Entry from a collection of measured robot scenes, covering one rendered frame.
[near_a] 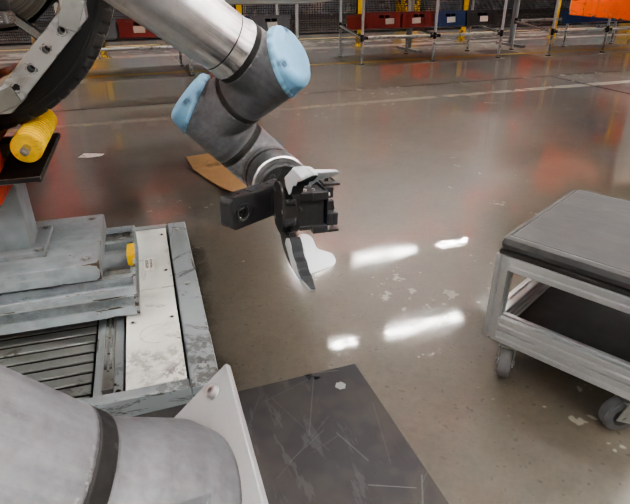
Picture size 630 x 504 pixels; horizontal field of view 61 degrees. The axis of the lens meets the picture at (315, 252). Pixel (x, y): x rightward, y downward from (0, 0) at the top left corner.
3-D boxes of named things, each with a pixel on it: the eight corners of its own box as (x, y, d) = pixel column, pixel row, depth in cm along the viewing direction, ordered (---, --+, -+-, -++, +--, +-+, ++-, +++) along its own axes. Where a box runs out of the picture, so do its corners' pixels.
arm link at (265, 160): (245, 151, 83) (248, 210, 87) (252, 159, 79) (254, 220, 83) (301, 147, 86) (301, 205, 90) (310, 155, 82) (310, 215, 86)
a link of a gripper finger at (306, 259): (348, 284, 69) (329, 224, 74) (304, 290, 68) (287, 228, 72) (342, 294, 72) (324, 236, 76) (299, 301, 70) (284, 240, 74)
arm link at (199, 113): (219, 52, 82) (276, 109, 88) (176, 90, 89) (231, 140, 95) (200, 88, 76) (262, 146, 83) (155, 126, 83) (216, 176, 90)
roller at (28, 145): (61, 128, 129) (55, 103, 127) (44, 165, 104) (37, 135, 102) (34, 130, 128) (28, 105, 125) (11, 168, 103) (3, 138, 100)
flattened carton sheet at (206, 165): (238, 153, 273) (238, 147, 271) (298, 184, 233) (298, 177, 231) (182, 164, 258) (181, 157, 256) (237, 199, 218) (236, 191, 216)
